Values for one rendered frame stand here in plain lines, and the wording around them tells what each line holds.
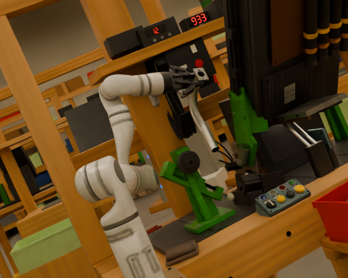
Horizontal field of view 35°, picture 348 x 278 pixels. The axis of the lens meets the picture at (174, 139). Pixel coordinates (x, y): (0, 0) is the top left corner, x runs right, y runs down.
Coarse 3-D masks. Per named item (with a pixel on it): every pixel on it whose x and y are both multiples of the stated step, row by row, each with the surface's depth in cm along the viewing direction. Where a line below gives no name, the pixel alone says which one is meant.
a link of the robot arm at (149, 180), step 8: (136, 168) 154; (144, 168) 162; (152, 168) 170; (144, 176) 157; (152, 176) 166; (144, 184) 156; (152, 184) 164; (136, 192) 152; (144, 192) 168; (152, 192) 169
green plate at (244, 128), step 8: (240, 88) 183; (232, 96) 191; (240, 96) 184; (232, 104) 192; (240, 104) 185; (248, 104) 184; (232, 112) 193; (240, 112) 186; (248, 112) 183; (240, 120) 187; (248, 120) 183; (256, 120) 185; (264, 120) 186; (240, 128) 188; (248, 128) 183; (256, 128) 185; (264, 128) 186; (240, 136) 189
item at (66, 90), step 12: (60, 84) 863; (72, 84) 865; (84, 84) 882; (60, 96) 857; (72, 96) 855; (0, 120) 849; (12, 120) 843; (12, 132) 855; (60, 132) 854; (36, 156) 859; (72, 156) 857; (132, 156) 874; (0, 168) 888; (36, 168) 855; (0, 180) 847; (36, 204) 852; (24, 216) 896
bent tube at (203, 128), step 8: (200, 72) 188; (200, 80) 185; (208, 80) 187; (192, 96) 193; (192, 104) 194; (192, 112) 194; (200, 120) 191; (200, 128) 190; (208, 136) 187; (208, 144) 186; (216, 144) 185
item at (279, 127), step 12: (228, 108) 210; (228, 120) 214; (312, 120) 209; (264, 132) 203; (276, 132) 204; (288, 132) 206; (264, 144) 203; (276, 144) 204; (288, 144) 206; (300, 144) 207; (264, 156) 203; (276, 156) 204; (288, 156) 205; (300, 156) 207; (264, 168) 204; (276, 168) 204; (288, 168) 205
